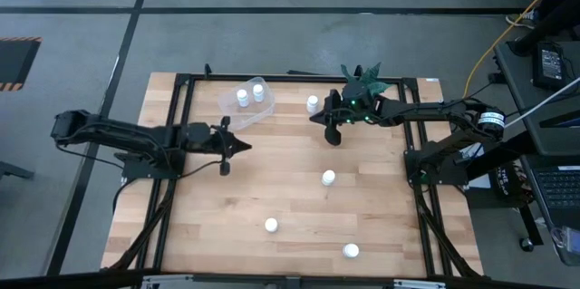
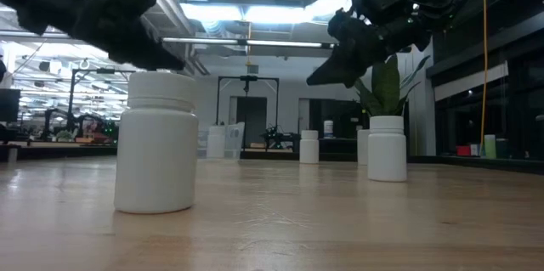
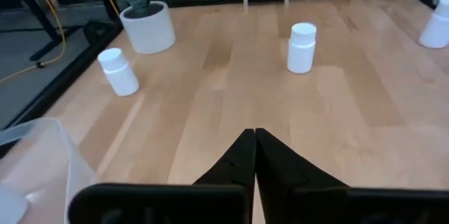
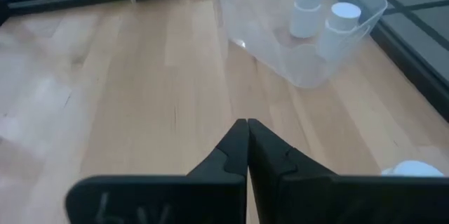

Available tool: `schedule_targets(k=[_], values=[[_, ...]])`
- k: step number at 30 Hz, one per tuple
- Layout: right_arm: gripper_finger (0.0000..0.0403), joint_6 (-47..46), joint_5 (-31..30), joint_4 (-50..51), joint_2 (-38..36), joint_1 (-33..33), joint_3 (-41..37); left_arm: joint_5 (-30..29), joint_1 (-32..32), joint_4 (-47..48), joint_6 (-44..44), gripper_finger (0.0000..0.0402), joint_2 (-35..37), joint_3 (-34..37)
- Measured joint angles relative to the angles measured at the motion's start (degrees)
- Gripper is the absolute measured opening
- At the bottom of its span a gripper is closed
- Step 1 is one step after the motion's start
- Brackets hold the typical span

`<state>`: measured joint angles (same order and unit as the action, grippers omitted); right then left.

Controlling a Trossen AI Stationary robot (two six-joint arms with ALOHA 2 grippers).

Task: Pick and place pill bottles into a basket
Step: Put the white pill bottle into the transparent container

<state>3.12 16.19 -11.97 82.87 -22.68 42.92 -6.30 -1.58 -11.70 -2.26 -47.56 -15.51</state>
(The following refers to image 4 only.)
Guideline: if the clear plastic basket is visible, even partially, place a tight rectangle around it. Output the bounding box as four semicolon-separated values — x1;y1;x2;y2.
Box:
217;0;389;89

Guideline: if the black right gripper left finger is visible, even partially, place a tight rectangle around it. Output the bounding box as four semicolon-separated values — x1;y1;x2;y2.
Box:
65;118;250;224

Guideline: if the white pill bottle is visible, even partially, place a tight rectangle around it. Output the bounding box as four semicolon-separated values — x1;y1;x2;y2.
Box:
315;1;362;62
289;0;324;39
381;159;445;178

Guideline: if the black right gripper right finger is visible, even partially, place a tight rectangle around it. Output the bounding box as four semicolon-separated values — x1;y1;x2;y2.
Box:
247;118;449;224

